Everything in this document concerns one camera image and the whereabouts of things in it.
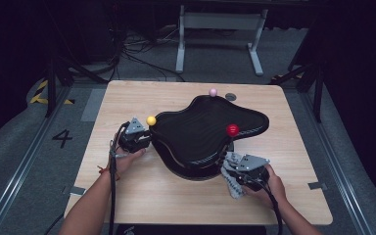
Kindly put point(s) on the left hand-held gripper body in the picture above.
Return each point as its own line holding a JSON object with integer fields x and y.
{"x": 130, "y": 140}

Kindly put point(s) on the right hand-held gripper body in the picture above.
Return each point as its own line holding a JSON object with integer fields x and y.
{"x": 253, "y": 176}

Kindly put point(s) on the yellow ball knob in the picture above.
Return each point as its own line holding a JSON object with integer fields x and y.
{"x": 150, "y": 120}

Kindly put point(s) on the white grey cloth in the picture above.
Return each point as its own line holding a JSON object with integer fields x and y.
{"x": 231, "y": 182}

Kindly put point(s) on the black wavy tray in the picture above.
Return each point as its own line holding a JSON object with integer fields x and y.
{"x": 202, "y": 130}

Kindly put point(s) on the pink ball knob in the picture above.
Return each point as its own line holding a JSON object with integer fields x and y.
{"x": 212, "y": 92}

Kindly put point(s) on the person's left hand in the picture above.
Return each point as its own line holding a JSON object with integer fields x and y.
{"x": 124, "y": 161}

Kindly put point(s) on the person's right hand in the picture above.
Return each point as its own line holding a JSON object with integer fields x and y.
{"x": 274, "y": 194}

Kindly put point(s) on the red ball knob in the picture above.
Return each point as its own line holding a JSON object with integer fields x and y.
{"x": 232, "y": 130}

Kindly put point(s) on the round table grommet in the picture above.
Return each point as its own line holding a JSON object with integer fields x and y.
{"x": 230, "y": 96}

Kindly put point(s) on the black tripod stand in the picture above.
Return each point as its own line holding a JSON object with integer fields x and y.
{"x": 50, "y": 88}
{"x": 318, "y": 94}

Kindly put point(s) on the yellow black hazard tape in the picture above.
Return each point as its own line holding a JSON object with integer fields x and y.
{"x": 36, "y": 97}

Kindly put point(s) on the grey metal stand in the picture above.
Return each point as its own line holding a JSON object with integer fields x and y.
{"x": 222, "y": 21}

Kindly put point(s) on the metal floor rail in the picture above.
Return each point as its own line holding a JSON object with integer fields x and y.
{"x": 23, "y": 166}
{"x": 341, "y": 181}

